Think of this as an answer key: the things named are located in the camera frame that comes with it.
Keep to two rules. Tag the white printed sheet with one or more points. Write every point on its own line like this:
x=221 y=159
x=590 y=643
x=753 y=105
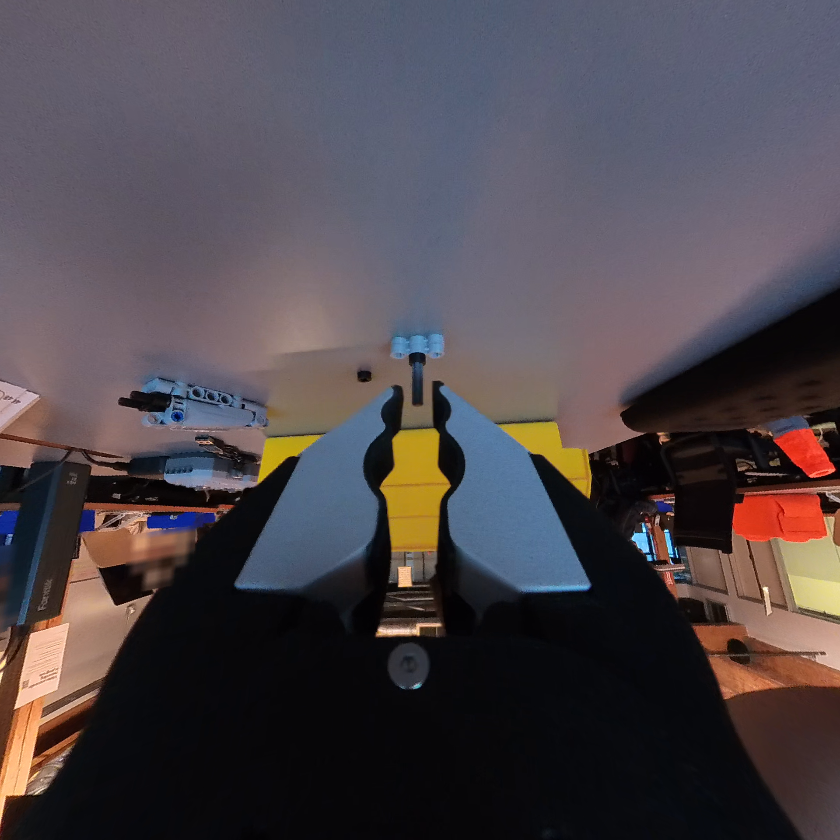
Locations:
x=13 y=403

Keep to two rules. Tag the dark flat box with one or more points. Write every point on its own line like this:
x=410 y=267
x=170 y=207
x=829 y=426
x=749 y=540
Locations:
x=52 y=525

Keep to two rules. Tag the grey connector with black axle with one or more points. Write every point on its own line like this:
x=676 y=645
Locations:
x=417 y=344

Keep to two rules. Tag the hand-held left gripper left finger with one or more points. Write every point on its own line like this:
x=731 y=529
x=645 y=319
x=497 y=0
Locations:
x=315 y=525

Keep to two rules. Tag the grey toy motor block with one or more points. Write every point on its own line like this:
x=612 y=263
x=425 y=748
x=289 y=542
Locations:
x=197 y=469

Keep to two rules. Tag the grey toy beam assembly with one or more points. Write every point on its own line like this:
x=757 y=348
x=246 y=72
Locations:
x=203 y=407

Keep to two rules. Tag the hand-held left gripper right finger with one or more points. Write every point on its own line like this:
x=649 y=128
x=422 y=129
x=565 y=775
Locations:
x=512 y=525

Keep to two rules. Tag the paper notice on post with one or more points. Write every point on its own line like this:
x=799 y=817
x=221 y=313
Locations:
x=44 y=663

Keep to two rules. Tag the yellow plastic bin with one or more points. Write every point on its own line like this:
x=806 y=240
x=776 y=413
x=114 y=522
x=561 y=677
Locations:
x=407 y=459

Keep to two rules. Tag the black bag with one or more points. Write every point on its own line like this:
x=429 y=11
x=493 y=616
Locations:
x=702 y=499

